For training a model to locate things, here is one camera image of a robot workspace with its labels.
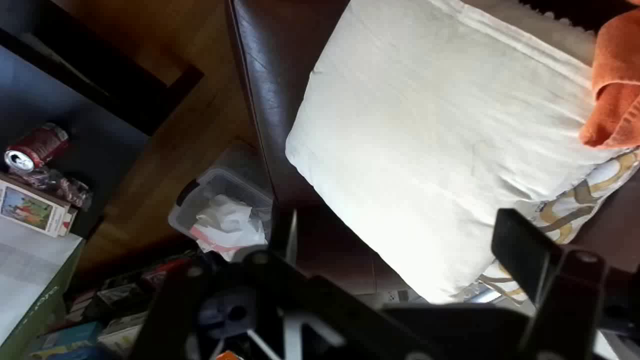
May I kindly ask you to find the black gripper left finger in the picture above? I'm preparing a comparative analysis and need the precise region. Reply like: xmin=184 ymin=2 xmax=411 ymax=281
xmin=128 ymin=208 xmax=437 ymax=360

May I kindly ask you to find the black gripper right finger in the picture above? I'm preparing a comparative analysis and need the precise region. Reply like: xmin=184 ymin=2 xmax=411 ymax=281
xmin=490 ymin=206 xmax=627 ymax=360

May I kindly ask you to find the black side table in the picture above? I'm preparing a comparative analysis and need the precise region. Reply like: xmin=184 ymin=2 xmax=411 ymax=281
xmin=0 ymin=0 xmax=207 ymax=243

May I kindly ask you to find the white green cardboard box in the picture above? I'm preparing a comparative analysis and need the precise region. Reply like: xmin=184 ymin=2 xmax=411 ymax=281
xmin=0 ymin=213 xmax=87 ymax=352

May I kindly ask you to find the red soda can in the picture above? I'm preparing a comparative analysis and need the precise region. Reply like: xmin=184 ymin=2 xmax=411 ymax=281
xmin=3 ymin=123 xmax=72 ymax=176

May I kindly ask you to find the orange fleece blanket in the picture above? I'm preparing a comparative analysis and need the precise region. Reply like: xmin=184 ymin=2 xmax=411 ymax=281
xmin=579 ymin=8 xmax=640 ymax=153

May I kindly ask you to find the colourful picture card box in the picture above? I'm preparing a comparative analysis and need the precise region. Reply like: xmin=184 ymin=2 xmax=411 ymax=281
xmin=0 ymin=175 xmax=79 ymax=241

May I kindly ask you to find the crumpled white paper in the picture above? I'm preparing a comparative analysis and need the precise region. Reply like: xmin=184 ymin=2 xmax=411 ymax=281
xmin=189 ymin=192 xmax=271 ymax=260

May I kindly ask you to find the tan wave pattern pillow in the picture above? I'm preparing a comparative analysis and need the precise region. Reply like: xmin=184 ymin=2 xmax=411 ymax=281
xmin=466 ymin=147 xmax=640 ymax=303

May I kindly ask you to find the blue white knitted pillow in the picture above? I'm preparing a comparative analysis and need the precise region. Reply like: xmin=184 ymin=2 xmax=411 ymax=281
xmin=285 ymin=0 xmax=632 ymax=307

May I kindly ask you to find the clear plastic storage bin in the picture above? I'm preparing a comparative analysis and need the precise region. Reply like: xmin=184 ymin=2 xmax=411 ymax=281
xmin=167 ymin=157 xmax=277 ymax=265

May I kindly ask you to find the brown leather sofa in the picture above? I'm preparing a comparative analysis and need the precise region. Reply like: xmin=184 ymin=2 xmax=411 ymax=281
xmin=227 ymin=0 xmax=640 ymax=317

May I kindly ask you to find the dark patterned snack packet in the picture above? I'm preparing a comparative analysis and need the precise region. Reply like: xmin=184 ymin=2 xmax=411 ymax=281
xmin=26 ymin=166 xmax=95 ymax=213

